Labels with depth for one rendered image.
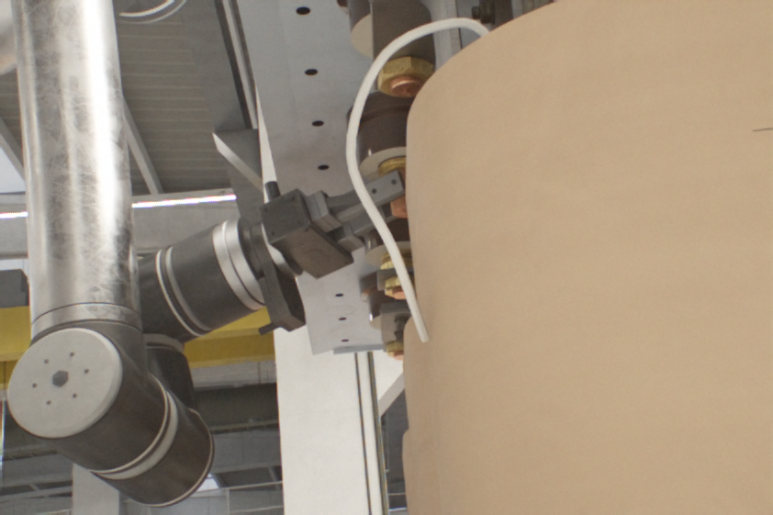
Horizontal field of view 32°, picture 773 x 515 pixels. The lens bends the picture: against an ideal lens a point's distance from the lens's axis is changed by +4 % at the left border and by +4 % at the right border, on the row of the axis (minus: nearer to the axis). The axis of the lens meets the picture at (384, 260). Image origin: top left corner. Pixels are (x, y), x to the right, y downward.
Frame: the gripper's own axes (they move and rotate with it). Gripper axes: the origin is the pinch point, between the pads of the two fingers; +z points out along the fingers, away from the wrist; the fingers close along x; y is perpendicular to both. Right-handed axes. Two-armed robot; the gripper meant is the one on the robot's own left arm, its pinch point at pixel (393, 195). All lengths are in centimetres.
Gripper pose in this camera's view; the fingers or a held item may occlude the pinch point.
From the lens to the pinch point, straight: 142.8
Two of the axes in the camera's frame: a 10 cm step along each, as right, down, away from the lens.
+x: 3.5, 3.1, 8.8
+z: 8.9, -4.0, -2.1
